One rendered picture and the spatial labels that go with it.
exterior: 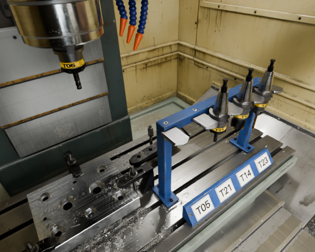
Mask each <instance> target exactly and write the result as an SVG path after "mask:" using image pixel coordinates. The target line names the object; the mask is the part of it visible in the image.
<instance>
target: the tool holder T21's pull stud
mask: <svg viewBox="0 0 315 252"><path fill-rule="evenodd" d="M228 81H229V79H228V78H223V85H222V86H221V90H220V91H221V92H223V93H226V92H227V89H228V86H227V82H228Z"/></svg>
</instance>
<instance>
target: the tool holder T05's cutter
mask: <svg viewBox="0 0 315 252"><path fill-rule="evenodd" d="M73 77H74V81H75V85H76V88H77V90H80V89H82V86H81V82H80V78H79V74H78V73H74V74H73Z"/></svg>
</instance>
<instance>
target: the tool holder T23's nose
mask: <svg viewBox="0 0 315 252"><path fill-rule="evenodd" d="M252 112H253V113H254V115H256V116H260V115H261V114H263V113H264V112H265V107H257V106H255V105H254V106H253V108H252Z"/></svg>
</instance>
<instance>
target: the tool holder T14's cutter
mask: <svg viewBox="0 0 315 252"><path fill-rule="evenodd" d="M245 124H246V120H245V119H244V120H237V119H235V118H234V117H233V118H232V119H231V124H230V126H231V127H233V129H235V130H238V129H240V128H241V130H242V129H244V128H245Z"/></svg>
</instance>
